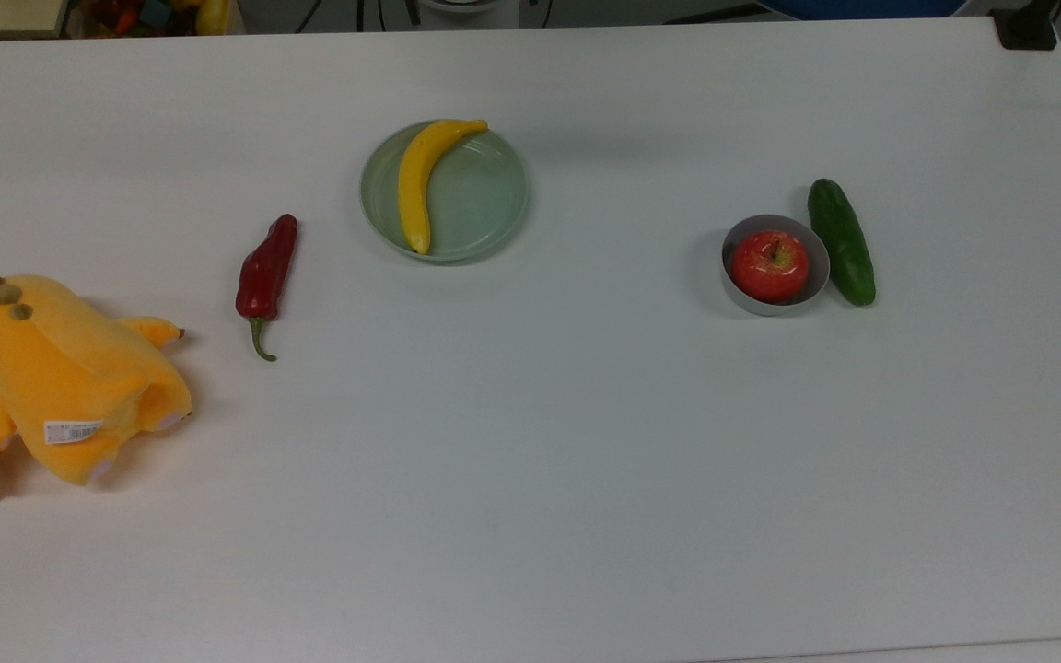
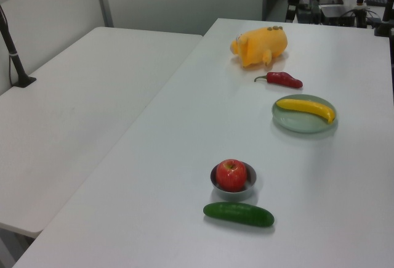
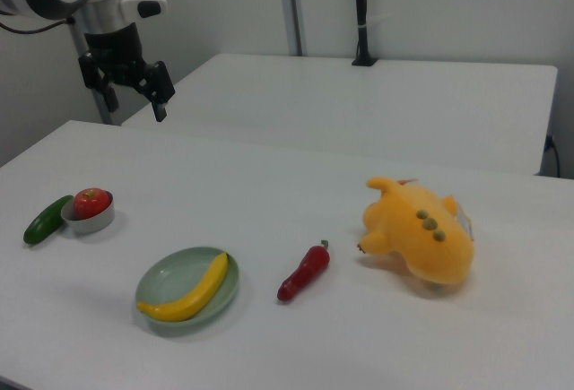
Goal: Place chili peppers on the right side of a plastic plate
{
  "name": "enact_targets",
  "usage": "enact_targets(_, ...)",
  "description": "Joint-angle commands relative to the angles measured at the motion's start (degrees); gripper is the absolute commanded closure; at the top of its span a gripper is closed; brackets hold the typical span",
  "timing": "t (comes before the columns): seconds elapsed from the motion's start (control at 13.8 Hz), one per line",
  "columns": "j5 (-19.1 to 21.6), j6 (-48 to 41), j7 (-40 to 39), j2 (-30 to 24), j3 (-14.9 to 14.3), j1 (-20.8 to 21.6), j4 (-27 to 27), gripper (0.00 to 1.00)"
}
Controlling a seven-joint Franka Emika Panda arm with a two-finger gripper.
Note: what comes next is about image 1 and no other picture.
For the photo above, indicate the red chili pepper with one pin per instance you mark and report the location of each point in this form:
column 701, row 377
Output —
column 267, row 272

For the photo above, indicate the pale green plastic plate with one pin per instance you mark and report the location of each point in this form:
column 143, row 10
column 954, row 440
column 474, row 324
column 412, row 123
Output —
column 484, row 198

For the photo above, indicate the yellow banana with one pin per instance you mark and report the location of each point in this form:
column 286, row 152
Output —
column 413, row 180

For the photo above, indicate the small grey bowl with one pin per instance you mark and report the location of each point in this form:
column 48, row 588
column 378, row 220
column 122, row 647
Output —
column 744, row 290

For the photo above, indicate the red apple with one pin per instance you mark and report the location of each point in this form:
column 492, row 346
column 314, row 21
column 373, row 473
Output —
column 770, row 267

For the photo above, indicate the green cucumber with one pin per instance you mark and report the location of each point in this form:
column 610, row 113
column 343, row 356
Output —
column 842, row 241

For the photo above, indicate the yellow plush toy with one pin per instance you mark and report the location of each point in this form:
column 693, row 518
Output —
column 61, row 368

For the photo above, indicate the box of colourful toys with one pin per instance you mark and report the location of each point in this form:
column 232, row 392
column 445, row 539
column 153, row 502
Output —
column 148, row 14

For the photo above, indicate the black table clamp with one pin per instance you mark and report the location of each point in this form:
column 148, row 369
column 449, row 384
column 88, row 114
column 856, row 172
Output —
column 1026, row 26

